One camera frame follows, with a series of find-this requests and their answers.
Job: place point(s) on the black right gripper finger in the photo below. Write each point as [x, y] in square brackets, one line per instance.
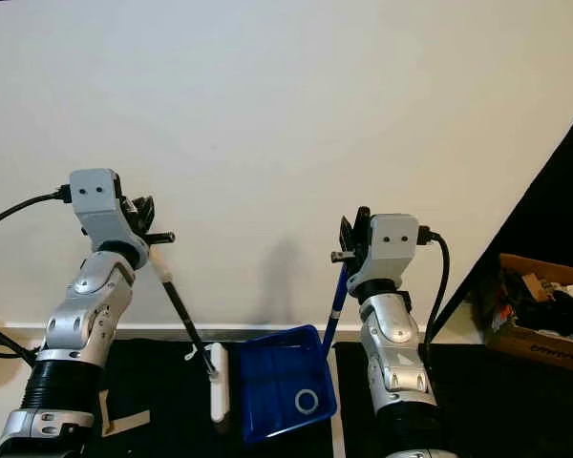
[348, 234]
[362, 227]

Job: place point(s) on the brown cardboard box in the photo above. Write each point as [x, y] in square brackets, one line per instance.
[535, 351]

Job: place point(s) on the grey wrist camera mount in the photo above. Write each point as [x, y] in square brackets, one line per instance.
[392, 243]
[100, 205]

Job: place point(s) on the black floor mat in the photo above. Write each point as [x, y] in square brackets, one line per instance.
[172, 429]
[516, 410]

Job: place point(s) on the black broom with white head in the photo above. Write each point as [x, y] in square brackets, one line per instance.
[219, 386]

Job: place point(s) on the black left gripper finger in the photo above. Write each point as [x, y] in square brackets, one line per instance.
[149, 214]
[137, 215]

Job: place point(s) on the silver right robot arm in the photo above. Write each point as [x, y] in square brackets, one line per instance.
[392, 353]

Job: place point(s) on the small white scrap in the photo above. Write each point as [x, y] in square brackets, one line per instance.
[194, 353]

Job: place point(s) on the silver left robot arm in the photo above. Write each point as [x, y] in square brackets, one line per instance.
[86, 305]

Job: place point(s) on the beige tape piece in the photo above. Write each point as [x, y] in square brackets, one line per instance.
[129, 421]

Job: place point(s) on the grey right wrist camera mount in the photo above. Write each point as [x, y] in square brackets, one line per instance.
[392, 243]

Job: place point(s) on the dark clutter pile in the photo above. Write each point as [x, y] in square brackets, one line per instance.
[540, 301]

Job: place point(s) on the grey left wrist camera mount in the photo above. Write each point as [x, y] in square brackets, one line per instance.
[100, 205]

